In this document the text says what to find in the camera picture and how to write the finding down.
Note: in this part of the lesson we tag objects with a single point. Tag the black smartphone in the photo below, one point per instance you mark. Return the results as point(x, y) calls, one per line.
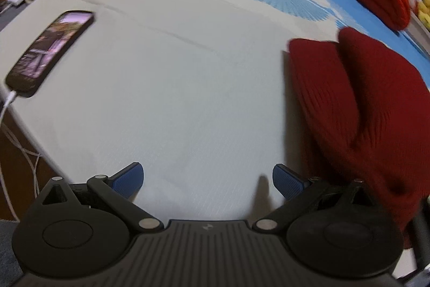
point(50, 50)

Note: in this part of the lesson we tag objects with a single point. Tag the blue white printed bedsheet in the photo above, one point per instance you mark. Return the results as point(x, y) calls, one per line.
point(174, 88)

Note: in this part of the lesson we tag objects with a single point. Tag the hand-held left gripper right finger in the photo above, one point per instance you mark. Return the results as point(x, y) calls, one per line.
point(287, 182)

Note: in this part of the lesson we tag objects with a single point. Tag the grey blue cloth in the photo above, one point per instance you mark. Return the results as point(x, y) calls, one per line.
point(7, 246)

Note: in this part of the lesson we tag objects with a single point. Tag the yellow plush toy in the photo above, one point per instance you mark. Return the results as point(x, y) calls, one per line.
point(424, 9)

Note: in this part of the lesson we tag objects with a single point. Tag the dark red knitted sweater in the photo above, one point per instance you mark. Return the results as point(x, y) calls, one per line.
point(356, 98)

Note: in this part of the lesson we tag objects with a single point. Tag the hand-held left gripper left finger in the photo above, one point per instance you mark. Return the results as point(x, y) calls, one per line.
point(129, 180)

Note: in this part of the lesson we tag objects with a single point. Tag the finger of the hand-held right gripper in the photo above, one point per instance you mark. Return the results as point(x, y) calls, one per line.
point(422, 240)

